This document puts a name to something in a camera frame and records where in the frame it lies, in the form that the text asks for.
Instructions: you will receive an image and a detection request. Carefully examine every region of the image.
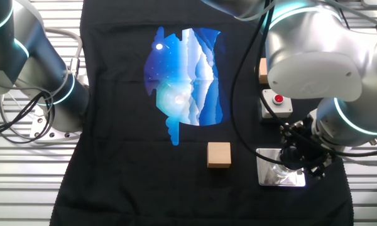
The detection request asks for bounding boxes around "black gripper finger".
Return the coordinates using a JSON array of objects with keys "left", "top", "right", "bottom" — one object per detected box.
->
[
  {"left": 278, "top": 121, "right": 305, "bottom": 148},
  {"left": 307, "top": 153, "right": 336, "bottom": 180}
]

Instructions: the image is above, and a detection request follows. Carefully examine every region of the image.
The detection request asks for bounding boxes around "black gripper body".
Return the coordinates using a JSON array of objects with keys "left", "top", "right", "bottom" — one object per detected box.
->
[{"left": 287, "top": 117, "right": 326, "bottom": 164}]

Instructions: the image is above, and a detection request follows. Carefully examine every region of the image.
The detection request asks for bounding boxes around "clear glass jar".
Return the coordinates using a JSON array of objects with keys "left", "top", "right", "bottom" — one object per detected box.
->
[{"left": 270, "top": 163, "right": 298, "bottom": 177}]

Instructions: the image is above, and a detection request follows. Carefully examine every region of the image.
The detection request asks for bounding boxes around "white box with red button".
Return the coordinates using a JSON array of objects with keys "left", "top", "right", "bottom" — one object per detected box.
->
[{"left": 259, "top": 89, "right": 293, "bottom": 119}]

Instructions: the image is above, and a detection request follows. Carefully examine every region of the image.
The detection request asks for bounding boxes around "silver digital scale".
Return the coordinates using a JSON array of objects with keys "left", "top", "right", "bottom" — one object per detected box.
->
[{"left": 255, "top": 148, "right": 307, "bottom": 188}]

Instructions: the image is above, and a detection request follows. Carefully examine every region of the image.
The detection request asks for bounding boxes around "light wooden cube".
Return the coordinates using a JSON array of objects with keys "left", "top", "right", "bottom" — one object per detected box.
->
[
  {"left": 207, "top": 141, "right": 232, "bottom": 169},
  {"left": 254, "top": 58, "right": 269, "bottom": 85}
]

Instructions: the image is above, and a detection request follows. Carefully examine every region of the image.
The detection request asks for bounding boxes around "black cloth with blue print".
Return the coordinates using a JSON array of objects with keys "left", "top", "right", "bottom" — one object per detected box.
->
[{"left": 49, "top": 0, "right": 354, "bottom": 226}]

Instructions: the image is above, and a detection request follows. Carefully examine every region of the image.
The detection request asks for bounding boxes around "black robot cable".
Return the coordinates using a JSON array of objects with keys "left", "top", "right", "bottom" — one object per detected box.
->
[
  {"left": 229, "top": 0, "right": 327, "bottom": 169},
  {"left": 256, "top": 0, "right": 377, "bottom": 158}
]

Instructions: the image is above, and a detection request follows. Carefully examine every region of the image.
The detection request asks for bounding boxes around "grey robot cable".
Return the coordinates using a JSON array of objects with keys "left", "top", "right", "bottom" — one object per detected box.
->
[{"left": 341, "top": 155, "right": 377, "bottom": 167}]

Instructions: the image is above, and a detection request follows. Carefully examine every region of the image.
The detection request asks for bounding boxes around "black cable bundle at base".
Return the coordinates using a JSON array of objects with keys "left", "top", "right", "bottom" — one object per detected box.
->
[{"left": 0, "top": 89, "right": 56, "bottom": 145}]

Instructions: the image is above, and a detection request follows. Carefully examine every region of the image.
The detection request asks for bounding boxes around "grey cable with metal connector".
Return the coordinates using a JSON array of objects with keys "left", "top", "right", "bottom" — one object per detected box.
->
[{"left": 42, "top": 26, "right": 84, "bottom": 79}]

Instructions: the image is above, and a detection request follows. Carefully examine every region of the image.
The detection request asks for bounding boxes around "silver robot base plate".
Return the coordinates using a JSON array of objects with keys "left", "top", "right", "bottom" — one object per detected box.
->
[{"left": 30, "top": 109, "right": 82, "bottom": 141}]

